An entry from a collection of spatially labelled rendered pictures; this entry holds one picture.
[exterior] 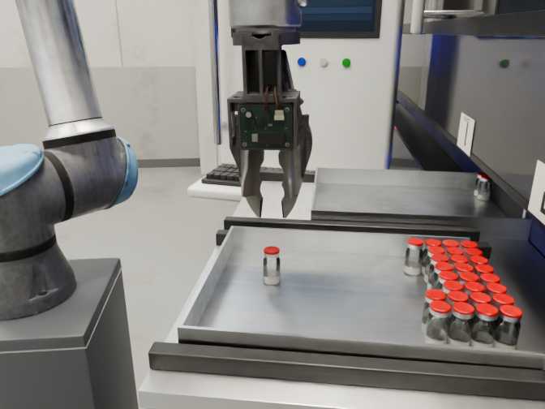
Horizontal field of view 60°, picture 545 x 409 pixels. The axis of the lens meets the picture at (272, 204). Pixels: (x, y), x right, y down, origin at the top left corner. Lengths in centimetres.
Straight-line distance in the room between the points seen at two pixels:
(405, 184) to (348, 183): 12
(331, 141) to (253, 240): 69
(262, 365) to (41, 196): 44
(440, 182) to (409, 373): 64
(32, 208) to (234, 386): 43
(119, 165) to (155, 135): 366
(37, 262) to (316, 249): 42
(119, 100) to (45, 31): 366
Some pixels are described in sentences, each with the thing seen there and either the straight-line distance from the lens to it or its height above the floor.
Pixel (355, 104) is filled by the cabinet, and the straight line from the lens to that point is 132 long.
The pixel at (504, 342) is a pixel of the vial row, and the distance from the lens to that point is 54.
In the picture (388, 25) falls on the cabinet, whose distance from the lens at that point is 130.
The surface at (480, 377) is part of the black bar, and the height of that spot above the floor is 90.
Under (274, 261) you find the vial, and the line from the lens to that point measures 60.
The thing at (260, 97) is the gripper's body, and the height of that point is 112.
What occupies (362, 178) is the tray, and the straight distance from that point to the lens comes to 102.
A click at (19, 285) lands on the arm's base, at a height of 84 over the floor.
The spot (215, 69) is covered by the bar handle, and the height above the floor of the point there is 109.
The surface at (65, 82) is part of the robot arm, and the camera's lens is 83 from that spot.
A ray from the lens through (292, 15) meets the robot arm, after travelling 51.
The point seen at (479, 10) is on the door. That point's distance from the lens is 94.
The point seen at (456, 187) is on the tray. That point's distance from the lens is 106.
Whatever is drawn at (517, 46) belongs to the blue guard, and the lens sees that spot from 72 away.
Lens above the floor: 119
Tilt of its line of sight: 20 degrees down
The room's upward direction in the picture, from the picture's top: straight up
